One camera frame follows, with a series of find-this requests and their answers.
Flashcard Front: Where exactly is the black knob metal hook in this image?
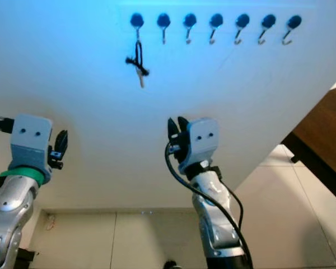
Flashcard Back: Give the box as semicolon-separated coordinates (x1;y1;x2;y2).
234;13;250;45
258;14;277;45
209;13;224;45
183;13;197;44
157;13;171;44
130;13;145;43
282;15;302;46

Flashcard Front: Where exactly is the brown wooden cabinet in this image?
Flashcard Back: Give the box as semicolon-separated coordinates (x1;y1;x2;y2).
282;84;336;208

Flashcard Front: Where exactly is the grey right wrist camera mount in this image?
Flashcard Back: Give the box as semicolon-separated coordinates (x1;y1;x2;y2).
184;117;221;171

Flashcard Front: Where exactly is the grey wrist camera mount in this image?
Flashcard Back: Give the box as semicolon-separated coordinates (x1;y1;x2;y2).
184;117;221;171
10;114;54;185

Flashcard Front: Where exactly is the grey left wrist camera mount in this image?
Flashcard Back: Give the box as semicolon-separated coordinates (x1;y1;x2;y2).
10;114;54;185

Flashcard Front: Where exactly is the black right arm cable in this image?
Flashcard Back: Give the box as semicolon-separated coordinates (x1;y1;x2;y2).
164;141;254;269

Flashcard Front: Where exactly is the silver key with black strap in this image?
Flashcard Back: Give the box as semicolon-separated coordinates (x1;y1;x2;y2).
125;37;150;89

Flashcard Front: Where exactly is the white wall hook rail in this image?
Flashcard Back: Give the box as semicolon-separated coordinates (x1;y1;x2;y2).
116;3;318;31

